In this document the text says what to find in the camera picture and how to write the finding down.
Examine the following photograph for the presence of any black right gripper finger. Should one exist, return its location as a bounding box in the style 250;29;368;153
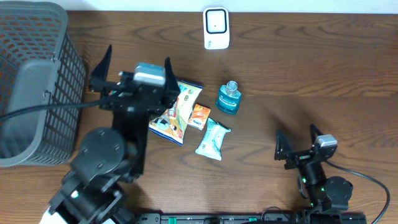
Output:
274;130;289;161
310;124;323;144

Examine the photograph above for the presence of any small orange candy box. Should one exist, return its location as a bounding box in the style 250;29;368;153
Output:
188;104;211;130

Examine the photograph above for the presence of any yellow snack bag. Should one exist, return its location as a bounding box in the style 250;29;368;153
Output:
149;80;203;146

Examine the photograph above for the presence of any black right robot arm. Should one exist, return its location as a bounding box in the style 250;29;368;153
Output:
274;124;353;223

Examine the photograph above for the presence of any teal mouthwash bottle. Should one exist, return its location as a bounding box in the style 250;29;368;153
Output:
216;80;242;114

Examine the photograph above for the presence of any pale green wipes pack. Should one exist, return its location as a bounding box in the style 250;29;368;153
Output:
195;118;231;161

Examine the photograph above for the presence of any white barcode scanner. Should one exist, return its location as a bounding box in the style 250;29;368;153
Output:
203;7;230;50

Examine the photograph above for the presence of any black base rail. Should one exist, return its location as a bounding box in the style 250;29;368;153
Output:
135;210;367;224

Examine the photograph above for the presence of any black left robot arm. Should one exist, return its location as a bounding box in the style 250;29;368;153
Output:
41;48;180;223

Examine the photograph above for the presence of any grey plastic mesh basket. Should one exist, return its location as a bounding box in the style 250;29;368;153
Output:
1;1;86;167

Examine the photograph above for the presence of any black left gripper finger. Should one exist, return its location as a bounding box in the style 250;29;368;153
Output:
164;57;180;96
90;45;112;83

